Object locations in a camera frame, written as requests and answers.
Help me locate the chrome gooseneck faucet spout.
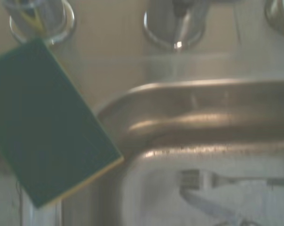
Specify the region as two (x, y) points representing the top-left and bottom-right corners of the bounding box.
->
(2, 0), (76, 45)

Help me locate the metal table knife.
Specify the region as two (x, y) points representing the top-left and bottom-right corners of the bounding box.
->
(181, 188), (258, 226)

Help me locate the stainless steel double sink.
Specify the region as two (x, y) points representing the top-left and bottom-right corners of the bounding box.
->
(0, 0), (284, 226)

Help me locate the metal fork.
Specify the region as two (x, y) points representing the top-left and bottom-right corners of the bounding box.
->
(179, 169), (284, 190)

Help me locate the green and yellow sponge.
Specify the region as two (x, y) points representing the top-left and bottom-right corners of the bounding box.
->
(0, 37), (125, 210)

